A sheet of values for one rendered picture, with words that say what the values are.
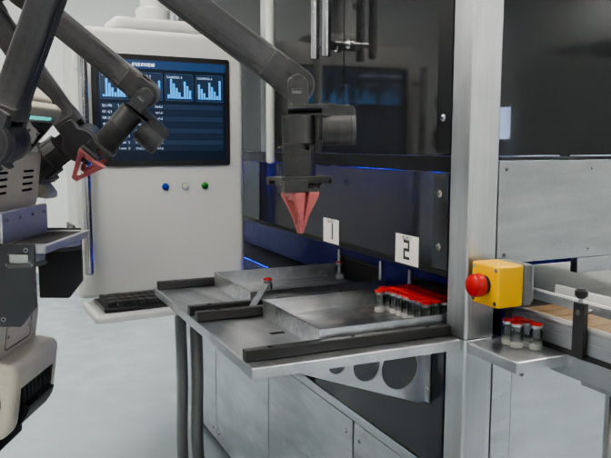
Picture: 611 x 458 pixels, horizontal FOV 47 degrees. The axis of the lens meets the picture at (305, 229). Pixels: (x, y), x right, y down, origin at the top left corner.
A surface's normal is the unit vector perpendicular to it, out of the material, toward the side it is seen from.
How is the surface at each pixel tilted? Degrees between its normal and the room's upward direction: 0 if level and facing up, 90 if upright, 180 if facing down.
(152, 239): 90
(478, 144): 90
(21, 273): 90
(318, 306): 90
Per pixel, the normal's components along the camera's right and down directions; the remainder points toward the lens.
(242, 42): 0.04, 0.12
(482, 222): 0.42, 0.11
